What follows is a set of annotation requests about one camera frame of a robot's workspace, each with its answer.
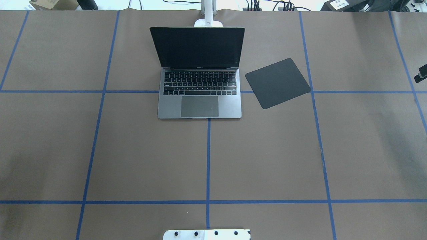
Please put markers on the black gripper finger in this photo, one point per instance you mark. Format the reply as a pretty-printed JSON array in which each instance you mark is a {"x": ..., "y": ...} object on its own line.
[{"x": 422, "y": 74}]

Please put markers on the grey laptop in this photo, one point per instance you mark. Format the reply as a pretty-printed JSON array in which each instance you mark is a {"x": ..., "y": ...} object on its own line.
[{"x": 200, "y": 75}]

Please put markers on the black labelled box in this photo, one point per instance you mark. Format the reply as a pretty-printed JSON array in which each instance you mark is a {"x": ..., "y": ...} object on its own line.
[{"x": 344, "y": 5}]

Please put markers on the cardboard box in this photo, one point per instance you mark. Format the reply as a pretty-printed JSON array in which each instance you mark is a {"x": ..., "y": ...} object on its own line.
[{"x": 54, "y": 4}]

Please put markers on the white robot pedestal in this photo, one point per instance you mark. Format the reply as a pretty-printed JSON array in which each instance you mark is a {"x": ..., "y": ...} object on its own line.
[{"x": 207, "y": 234}]

